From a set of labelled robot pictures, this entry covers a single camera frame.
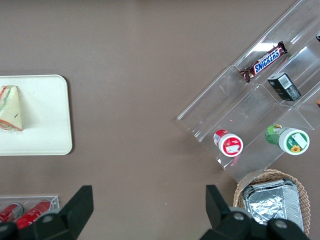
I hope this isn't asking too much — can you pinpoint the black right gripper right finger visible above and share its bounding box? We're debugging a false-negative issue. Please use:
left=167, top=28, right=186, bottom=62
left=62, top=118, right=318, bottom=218
left=199, top=184, right=270, bottom=240

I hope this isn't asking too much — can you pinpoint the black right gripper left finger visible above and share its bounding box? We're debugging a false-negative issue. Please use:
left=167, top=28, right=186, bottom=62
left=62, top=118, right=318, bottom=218
left=32, top=184, right=95, bottom=240

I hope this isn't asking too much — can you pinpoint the triangular sandwich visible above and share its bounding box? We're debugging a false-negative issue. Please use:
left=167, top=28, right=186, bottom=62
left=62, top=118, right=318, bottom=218
left=0, top=84, right=24, bottom=133

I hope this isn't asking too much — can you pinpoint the light wicker basket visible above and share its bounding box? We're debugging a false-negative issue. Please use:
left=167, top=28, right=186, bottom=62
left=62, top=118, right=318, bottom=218
left=232, top=168, right=312, bottom=237

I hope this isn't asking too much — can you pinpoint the cream plastic tray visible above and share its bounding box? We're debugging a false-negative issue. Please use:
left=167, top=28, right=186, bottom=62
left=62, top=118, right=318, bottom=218
left=0, top=74, right=74, bottom=157

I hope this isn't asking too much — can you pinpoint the clear acrylic bottle rack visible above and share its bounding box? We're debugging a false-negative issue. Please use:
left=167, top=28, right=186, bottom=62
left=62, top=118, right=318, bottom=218
left=0, top=194, right=61, bottom=226

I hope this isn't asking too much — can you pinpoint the red cola bottle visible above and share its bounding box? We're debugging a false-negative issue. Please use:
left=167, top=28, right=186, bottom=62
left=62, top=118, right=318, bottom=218
left=0, top=202, right=25, bottom=223
left=15, top=199, right=54, bottom=230

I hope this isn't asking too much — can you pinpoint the aluminium foil container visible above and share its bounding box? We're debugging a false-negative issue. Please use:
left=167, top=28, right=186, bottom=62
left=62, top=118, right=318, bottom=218
left=241, top=178, right=305, bottom=233

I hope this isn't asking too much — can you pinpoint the red yogurt cup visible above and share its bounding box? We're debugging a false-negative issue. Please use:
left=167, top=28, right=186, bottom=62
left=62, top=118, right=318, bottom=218
left=212, top=128, right=244, bottom=158

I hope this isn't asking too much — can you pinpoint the green yogurt cup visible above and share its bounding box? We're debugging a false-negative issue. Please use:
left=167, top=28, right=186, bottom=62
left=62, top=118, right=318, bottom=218
left=264, top=124, right=311, bottom=156

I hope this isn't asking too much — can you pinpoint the clear acrylic tiered stand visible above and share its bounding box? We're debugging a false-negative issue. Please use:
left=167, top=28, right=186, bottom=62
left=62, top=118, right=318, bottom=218
left=176, top=0, right=320, bottom=183

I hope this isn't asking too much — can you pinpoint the small black box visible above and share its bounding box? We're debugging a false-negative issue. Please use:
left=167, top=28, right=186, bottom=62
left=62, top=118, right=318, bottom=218
left=266, top=71, right=302, bottom=102

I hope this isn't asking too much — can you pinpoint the Snickers chocolate bar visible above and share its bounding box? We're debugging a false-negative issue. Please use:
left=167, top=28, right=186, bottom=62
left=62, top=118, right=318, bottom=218
left=239, top=40, right=289, bottom=84

